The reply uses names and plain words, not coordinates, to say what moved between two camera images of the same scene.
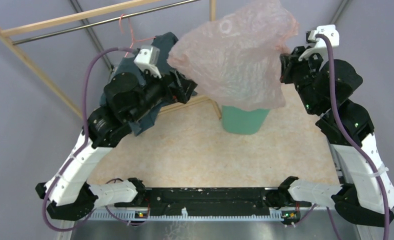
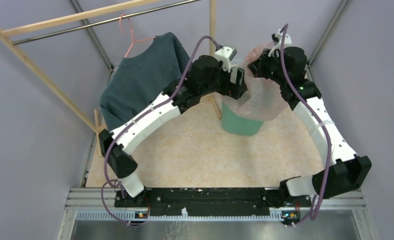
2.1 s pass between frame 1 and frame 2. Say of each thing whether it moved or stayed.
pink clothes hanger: stayed
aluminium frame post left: stayed
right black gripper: moved
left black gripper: moved
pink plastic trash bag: moved
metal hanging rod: stayed
